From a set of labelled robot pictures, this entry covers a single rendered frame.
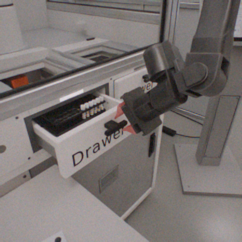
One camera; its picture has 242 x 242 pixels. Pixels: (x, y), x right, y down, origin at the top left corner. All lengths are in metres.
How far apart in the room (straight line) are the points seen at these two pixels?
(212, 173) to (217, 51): 1.41
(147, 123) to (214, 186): 1.23
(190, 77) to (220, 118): 1.18
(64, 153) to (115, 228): 0.20
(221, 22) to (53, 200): 0.51
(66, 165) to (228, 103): 1.18
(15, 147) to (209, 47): 0.48
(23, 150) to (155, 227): 1.00
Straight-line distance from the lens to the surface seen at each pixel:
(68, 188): 0.60
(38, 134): 0.60
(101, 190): 1.00
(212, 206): 1.60
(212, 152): 1.71
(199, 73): 0.38
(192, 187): 1.61
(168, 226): 1.45
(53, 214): 0.57
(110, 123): 0.54
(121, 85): 0.75
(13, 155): 0.61
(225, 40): 0.41
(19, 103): 0.56
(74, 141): 0.50
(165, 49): 0.45
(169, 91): 0.41
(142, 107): 0.46
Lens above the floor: 1.21
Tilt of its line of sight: 33 degrees down
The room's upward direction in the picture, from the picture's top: straight up
